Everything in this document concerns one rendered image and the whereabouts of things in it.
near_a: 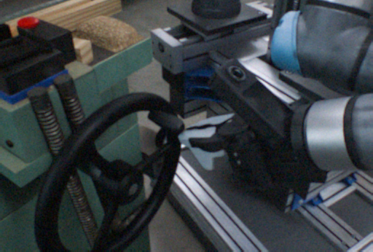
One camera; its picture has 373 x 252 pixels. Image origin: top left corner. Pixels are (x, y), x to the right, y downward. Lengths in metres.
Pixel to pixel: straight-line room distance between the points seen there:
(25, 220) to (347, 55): 0.60
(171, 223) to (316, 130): 1.21
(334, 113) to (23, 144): 0.39
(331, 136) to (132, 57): 0.49
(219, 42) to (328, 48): 0.71
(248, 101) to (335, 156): 0.11
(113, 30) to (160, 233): 0.95
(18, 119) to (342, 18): 0.41
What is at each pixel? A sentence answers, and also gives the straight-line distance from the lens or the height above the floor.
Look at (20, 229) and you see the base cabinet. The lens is 0.76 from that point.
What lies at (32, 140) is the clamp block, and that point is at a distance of 0.54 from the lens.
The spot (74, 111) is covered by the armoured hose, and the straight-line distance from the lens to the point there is 0.55.
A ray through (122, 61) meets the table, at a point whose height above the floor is 0.88.
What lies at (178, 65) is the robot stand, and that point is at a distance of 1.08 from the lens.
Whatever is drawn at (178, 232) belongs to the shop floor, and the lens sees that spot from 1.52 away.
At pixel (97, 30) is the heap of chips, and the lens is 0.78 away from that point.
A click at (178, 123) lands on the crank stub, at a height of 0.91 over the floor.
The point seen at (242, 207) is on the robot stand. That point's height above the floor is 0.21.
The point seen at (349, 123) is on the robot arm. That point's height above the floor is 1.02.
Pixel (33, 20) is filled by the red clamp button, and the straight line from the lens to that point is 0.58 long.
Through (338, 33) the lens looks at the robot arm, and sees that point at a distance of 0.46.
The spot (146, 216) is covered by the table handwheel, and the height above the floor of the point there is 0.70.
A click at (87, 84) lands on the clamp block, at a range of 0.57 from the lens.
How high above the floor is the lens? 1.23
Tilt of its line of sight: 36 degrees down
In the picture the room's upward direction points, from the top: straight up
